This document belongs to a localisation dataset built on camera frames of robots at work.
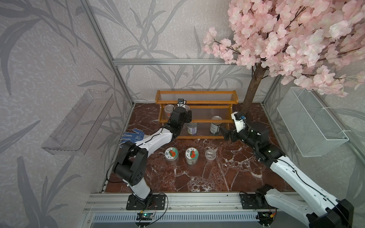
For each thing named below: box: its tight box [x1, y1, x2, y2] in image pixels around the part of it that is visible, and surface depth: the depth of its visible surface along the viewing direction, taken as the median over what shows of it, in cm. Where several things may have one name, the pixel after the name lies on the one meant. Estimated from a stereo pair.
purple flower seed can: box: [187, 122, 198, 135], surface depth 97 cm
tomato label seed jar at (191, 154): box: [184, 147, 200, 166], surface depth 84 cm
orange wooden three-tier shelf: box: [154, 89, 240, 140], surface depth 101 cm
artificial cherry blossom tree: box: [202, 0, 365, 114], surface depth 53 cm
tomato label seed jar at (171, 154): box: [164, 146, 179, 162], surface depth 84 cm
